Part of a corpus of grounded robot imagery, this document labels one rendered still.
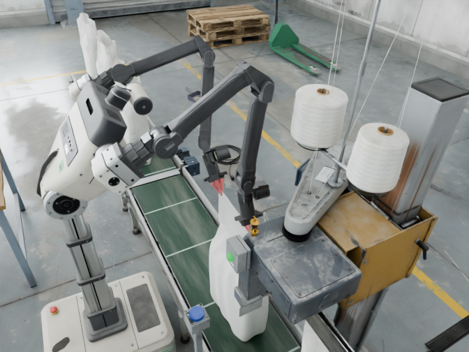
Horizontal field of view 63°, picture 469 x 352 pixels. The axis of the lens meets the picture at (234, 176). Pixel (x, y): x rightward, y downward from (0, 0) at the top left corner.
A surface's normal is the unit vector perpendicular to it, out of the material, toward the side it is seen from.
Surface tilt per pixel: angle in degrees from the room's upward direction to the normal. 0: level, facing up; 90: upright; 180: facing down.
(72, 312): 0
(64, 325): 0
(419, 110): 90
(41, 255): 0
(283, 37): 76
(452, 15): 90
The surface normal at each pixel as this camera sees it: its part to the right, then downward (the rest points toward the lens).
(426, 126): -0.88, 0.27
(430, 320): 0.03, -0.79
